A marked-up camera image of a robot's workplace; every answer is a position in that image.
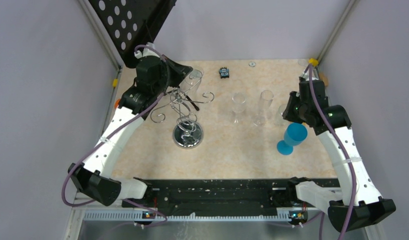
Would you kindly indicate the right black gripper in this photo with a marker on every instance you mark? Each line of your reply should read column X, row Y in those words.
column 287, row 113

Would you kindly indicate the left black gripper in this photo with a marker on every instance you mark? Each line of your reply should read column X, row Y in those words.
column 180, row 71

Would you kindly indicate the clear patterned short glass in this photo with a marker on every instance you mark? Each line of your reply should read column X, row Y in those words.
column 279, row 119

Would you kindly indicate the blue wine glass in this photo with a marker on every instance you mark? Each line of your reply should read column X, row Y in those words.
column 293, row 136

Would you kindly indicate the clear wine glass front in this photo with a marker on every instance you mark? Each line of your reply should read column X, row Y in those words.
column 264, row 103

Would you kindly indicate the clear smooth wine glass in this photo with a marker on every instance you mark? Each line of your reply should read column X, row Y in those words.
column 238, row 105

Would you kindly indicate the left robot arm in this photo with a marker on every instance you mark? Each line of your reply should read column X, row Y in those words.
column 91, row 175

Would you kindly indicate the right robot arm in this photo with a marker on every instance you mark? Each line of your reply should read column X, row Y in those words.
column 359, row 204

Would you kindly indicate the chrome wine glass rack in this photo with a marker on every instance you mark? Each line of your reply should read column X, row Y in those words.
column 187, row 133

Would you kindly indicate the wooden block at edge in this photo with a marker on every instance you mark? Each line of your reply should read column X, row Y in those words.
column 324, row 79

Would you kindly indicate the small black blue toy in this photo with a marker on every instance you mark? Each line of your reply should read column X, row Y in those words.
column 224, row 72

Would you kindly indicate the yellow corner clamp right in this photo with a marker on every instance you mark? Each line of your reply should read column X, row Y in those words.
column 314, row 62

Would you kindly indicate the yellow corner clamp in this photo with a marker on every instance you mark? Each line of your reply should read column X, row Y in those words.
column 314, row 62
column 115, row 83

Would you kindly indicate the small round metal disc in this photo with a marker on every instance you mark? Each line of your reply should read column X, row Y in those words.
column 252, row 64

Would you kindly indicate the yellow corner clamp left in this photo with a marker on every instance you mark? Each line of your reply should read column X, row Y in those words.
column 115, row 83

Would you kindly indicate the blue orange toy car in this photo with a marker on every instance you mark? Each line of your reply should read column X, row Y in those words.
column 117, row 103

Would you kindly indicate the black perforated music stand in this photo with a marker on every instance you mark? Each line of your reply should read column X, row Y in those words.
column 130, row 23

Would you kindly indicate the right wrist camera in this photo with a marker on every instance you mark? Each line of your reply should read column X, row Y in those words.
column 304, row 77

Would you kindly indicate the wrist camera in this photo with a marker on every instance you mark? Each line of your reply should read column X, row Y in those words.
column 145, row 50
column 304, row 77

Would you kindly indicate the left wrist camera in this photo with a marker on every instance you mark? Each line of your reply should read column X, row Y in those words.
column 145, row 50

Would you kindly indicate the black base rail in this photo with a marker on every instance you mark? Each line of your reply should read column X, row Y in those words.
column 218, row 197

